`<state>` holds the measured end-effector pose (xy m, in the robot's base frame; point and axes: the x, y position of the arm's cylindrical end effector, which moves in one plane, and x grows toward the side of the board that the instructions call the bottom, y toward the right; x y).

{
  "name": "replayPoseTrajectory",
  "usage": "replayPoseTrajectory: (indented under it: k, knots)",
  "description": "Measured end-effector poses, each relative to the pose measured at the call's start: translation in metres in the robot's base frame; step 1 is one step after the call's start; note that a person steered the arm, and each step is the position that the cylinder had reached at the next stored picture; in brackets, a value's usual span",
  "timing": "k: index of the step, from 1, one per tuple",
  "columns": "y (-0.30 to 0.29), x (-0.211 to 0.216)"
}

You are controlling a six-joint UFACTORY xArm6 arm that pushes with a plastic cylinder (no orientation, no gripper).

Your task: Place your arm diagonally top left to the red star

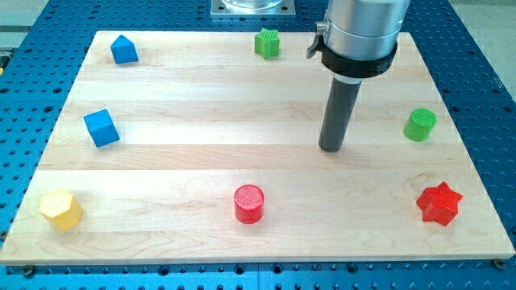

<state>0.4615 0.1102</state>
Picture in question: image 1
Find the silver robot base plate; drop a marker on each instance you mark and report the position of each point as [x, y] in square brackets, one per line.
[252, 9]

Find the green star block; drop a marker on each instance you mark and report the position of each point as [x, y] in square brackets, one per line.
[267, 43]

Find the yellow hexagon block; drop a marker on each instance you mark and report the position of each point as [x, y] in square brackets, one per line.
[61, 209]

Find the light wooden board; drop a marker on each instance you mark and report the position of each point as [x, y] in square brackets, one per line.
[201, 114]

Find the blue pentagon house block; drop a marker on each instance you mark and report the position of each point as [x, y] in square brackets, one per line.
[123, 50]

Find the red cylinder block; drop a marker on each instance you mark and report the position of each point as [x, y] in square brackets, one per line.
[248, 203]

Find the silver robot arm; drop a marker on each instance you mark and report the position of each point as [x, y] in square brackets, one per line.
[358, 38]

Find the green cylinder block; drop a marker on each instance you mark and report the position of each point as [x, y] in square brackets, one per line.
[420, 124]

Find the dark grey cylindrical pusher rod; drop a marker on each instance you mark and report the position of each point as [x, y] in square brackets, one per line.
[340, 104]

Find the red star block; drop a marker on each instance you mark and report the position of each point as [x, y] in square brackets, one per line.
[439, 204]

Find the blue cube block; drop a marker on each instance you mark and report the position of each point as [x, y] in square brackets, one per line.
[101, 128]

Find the blue perforated metal plate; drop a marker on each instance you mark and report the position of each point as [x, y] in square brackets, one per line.
[41, 73]

